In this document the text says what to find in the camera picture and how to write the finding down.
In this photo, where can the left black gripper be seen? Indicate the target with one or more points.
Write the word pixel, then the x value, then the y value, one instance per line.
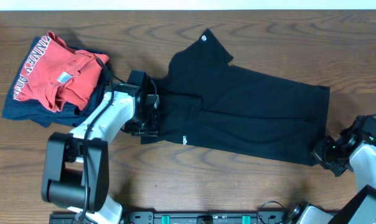
pixel 152 130

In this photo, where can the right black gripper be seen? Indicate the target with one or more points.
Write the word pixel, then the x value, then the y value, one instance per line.
pixel 318 153

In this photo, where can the black t-shirt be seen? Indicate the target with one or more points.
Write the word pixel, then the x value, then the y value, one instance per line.
pixel 205 101

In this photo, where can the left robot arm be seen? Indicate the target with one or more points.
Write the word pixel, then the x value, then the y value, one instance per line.
pixel 76 169

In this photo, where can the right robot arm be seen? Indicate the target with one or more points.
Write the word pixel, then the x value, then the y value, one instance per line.
pixel 355 150

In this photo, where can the red folded t-shirt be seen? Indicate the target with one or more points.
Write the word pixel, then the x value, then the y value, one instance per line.
pixel 55 74

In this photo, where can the navy folded t-shirt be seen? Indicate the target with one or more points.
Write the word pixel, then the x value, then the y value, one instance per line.
pixel 34 111

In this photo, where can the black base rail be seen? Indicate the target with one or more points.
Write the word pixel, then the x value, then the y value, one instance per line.
pixel 264 215

